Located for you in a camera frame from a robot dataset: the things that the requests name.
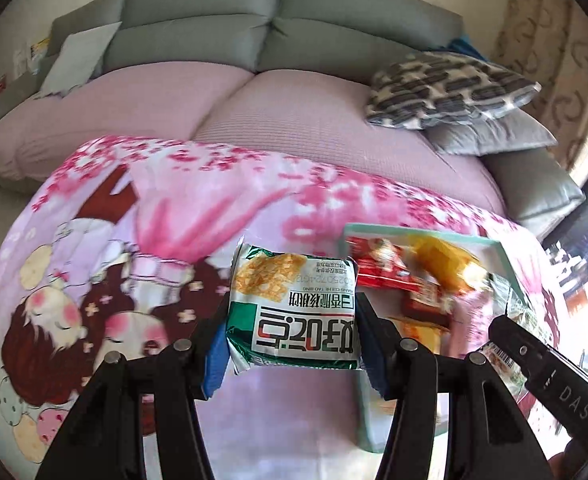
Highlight colourful leaflets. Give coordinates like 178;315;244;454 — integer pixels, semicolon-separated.
0;37;50;101

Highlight black white patterned pillow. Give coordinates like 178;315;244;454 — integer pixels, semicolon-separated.
365;51;542;131

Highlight light grey pillow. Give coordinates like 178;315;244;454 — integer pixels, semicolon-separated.
36;21;124;98

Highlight yellow snack packet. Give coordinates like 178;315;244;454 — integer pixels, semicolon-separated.
414;235;489;293

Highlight grey sofa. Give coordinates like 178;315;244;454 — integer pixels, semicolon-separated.
0;0;587;241

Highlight pink cake roll packet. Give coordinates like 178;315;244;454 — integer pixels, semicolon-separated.
448;290;494;356

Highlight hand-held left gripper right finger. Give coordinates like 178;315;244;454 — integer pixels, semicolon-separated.
354;292;544;480

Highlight pink sofa cover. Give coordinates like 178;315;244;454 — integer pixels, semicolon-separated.
0;57;507;221

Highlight long red snack packet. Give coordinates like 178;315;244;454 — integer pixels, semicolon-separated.
404;287;454;326

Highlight printed cartoon blanket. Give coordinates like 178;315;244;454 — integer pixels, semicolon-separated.
0;135;588;480

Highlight green-edged pastry packet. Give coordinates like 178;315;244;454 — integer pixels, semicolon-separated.
486;275;542;401

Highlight beige patterned curtain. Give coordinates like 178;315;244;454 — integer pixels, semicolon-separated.
494;0;588;181

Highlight teal cardboard box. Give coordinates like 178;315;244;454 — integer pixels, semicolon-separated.
341;222;529;453

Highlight orange snack packet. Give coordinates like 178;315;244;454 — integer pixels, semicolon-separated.
389;315;449;356

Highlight blue cloth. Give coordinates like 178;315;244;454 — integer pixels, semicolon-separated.
446;35;492;61

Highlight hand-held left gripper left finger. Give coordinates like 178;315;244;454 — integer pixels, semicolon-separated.
34;300;235;480

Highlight green white biscuit packet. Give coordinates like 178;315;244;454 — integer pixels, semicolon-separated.
226;242;365;376

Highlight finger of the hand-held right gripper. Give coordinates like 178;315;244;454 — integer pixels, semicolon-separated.
488;316;565;367

